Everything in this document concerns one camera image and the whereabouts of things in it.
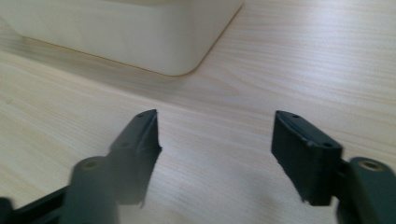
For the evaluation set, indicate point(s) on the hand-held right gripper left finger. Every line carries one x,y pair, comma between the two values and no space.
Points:
130,161

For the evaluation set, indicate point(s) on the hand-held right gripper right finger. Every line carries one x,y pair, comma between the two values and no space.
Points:
308,168

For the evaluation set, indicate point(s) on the cream plastic container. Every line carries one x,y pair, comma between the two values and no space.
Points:
124,28

